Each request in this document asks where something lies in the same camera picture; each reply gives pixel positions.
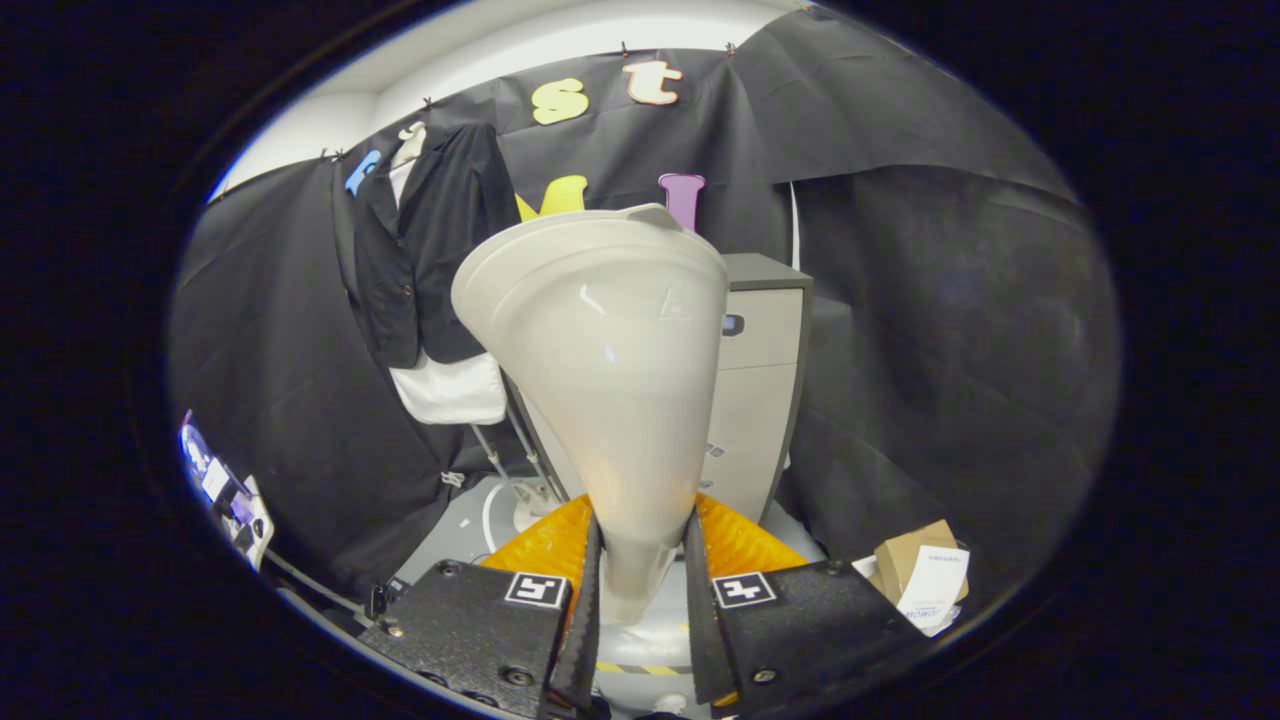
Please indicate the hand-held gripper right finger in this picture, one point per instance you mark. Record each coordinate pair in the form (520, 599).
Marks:
(705, 640)

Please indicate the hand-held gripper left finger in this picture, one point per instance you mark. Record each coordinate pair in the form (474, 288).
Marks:
(582, 650)

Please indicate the garment steamer stand poles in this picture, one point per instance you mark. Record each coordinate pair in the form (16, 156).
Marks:
(535, 505)

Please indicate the white garment steamer head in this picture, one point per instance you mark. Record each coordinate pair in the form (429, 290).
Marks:
(600, 380)

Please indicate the white shirt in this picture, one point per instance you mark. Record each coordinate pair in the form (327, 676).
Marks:
(450, 395)

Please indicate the black suit jacket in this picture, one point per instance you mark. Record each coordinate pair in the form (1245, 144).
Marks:
(440, 260)

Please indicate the brown cardboard box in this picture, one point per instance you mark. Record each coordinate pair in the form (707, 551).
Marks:
(900, 555)

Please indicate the white printed paper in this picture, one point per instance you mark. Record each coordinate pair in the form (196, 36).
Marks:
(935, 590)

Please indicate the grey cabinet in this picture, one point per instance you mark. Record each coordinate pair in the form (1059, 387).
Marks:
(760, 400)

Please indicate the small black cabinet lock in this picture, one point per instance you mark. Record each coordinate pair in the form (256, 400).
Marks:
(733, 325)

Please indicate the white equipment with labels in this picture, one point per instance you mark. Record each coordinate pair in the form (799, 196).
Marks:
(250, 520)

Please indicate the black backdrop cloth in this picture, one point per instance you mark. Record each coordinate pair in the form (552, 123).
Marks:
(950, 350)

